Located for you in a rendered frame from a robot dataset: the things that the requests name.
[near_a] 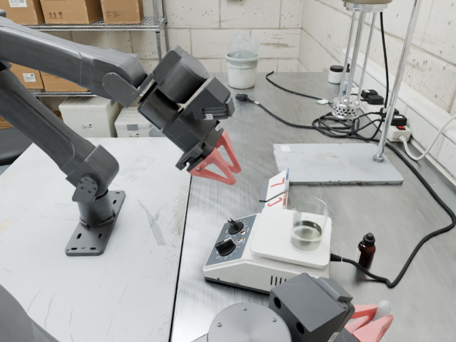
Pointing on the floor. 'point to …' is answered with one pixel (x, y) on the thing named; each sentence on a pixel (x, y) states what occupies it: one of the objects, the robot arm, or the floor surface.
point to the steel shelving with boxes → (43, 9)
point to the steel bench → (447, 288)
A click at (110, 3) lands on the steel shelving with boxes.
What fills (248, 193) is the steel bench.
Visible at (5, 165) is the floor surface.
